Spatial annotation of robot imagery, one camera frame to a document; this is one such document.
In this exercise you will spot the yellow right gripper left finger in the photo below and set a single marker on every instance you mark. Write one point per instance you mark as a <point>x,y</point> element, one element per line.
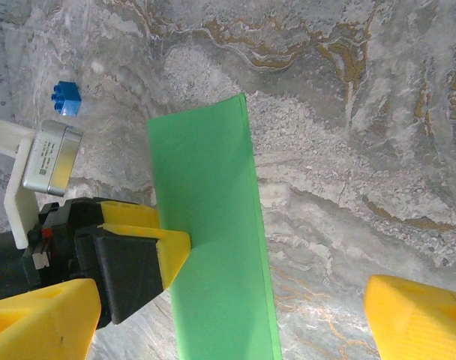
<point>36,322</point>

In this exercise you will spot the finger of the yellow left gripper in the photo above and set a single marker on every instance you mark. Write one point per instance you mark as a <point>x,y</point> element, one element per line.
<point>130,215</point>
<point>130,270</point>

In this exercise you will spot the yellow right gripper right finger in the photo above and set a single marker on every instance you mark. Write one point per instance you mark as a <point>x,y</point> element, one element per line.
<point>419,322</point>

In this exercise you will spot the green paper sheet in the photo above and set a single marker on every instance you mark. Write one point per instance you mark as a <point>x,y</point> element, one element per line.
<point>213,168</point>

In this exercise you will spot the blue toy brick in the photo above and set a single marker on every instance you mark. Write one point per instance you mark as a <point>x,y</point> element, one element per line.
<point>67,99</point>

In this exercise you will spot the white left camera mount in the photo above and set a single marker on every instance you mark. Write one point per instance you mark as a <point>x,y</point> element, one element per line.
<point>21,217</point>

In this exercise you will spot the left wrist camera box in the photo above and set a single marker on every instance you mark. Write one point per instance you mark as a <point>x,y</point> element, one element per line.
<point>48,157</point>

